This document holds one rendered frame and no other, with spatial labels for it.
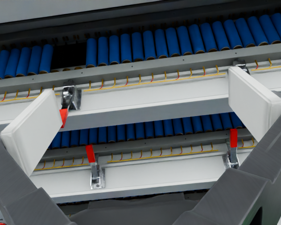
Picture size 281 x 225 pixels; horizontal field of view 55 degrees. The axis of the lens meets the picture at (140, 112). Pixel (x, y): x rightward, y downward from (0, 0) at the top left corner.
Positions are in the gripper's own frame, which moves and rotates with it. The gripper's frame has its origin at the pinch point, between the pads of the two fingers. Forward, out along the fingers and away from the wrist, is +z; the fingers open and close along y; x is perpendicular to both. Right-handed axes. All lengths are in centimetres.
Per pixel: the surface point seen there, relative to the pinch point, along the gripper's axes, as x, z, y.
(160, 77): -5.4, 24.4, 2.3
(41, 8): 7.1, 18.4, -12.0
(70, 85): -4.3, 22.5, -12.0
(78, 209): -39, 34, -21
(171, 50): -2.0, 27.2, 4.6
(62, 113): -6.7, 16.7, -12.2
